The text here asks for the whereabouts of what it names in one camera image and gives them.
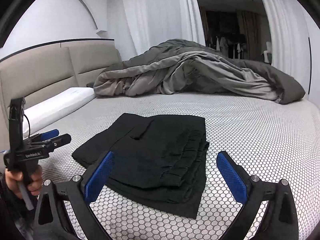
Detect bed with hexagon patterned sheet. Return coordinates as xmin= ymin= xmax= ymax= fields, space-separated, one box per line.
xmin=22 ymin=92 xmax=320 ymax=240

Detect white pillow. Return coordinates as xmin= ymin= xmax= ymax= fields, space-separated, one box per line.
xmin=22 ymin=87 xmax=97 ymax=138

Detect person's left hand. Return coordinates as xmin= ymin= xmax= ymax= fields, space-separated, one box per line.
xmin=5 ymin=166 xmax=43 ymax=199

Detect clothes rack with garments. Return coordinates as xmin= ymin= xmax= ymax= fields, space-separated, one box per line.
xmin=206 ymin=34 xmax=252 ymax=58

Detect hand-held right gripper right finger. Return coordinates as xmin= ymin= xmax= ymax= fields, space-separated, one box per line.
xmin=216 ymin=151 xmax=299 ymax=240

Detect beige padded headboard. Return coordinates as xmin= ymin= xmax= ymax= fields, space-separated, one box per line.
xmin=0 ymin=39 xmax=123 ymax=140

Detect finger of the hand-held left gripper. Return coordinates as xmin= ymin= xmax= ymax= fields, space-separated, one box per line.
xmin=30 ymin=129 xmax=60 ymax=142
xmin=44 ymin=134 xmax=72 ymax=153

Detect grey duvet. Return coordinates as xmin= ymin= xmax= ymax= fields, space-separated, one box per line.
xmin=86 ymin=39 xmax=306 ymax=105

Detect brown curtain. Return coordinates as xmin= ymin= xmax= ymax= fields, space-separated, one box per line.
xmin=236 ymin=10 xmax=265 ymax=60

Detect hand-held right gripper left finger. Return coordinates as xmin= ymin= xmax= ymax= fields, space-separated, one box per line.
xmin=34 ymin=151 xmax=115 ymax=240

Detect black pants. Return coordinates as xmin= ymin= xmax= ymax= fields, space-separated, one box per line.
xmin=72 ymin=113 xmax=210 ymax=219

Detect white chair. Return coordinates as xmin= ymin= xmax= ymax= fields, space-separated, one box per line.
xmin=261 ymin=41 xmax=273 ymax=64

